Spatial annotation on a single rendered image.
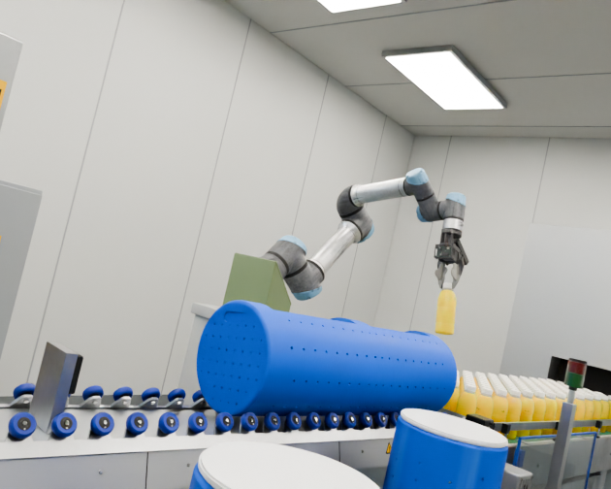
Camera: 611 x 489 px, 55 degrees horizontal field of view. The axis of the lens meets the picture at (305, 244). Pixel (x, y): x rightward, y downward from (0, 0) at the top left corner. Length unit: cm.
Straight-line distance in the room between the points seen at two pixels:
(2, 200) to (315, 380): 169
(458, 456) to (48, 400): 92
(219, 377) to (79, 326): 305
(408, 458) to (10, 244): 190
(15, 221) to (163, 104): 220
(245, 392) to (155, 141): 341
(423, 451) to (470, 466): 11
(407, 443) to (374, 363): 26
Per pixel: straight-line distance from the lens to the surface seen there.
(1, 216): 274
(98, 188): 440
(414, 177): 224
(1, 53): 151
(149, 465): 130
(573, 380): 234
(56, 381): 124
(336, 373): 156
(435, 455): 152
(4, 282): 279
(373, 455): 181
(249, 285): 211
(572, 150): 676
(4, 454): 116
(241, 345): 146
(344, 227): 249
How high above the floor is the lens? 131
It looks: 4 degrees up
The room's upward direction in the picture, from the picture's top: 13 degrees clockwise
